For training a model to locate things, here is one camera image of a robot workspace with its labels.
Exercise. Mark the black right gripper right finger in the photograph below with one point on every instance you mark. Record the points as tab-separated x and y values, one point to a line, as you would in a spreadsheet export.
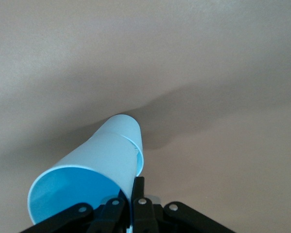
145	213

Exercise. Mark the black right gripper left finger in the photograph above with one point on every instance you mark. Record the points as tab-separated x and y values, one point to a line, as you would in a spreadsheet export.
106	216

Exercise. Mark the light blue plastic cup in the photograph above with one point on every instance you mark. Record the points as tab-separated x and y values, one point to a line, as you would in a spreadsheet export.
106	155

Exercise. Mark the light blue paper cup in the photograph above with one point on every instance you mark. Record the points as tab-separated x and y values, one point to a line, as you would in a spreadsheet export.
128	128

